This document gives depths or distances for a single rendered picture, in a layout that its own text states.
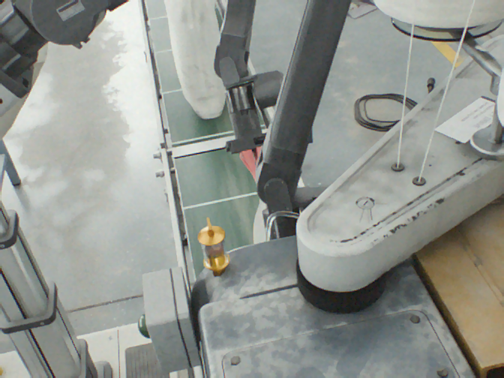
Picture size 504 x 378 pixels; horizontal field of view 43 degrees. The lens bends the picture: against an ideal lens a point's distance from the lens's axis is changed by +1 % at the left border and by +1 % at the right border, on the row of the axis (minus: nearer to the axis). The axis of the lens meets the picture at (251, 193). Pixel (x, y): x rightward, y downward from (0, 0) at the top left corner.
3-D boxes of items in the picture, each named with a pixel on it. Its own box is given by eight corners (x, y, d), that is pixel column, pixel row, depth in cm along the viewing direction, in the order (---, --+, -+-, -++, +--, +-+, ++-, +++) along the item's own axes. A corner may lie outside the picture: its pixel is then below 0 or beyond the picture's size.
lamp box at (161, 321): (157, 323, 76) (141, 272, 70) (194, 315, 76) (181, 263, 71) (163, 376, 70) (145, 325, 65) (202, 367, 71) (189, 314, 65)
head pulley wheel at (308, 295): (288, 259, 69) (286, 242, 67) (367, 241, 69) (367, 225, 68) (310, 323, 62) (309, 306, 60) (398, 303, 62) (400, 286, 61)
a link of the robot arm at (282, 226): (260, 201, 99) (260, 208, 93) (304, 193, 99) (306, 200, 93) (268, 243, 100) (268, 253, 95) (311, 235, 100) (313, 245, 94)
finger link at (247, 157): (284, 178, 126) (273, 133, 127) (250, 186, 125) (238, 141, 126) (280, 182, 133) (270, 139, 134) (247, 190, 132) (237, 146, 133)
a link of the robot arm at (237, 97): (227, 91, 134) (220, 86, 128) (258, 82, 133) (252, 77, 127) (235, 123, 134) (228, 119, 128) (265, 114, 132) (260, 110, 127)
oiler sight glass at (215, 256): (203, 254, 69) (198, 230, 66) (226, 249, 69) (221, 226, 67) (206, 270, 67) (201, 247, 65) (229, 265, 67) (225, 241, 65)
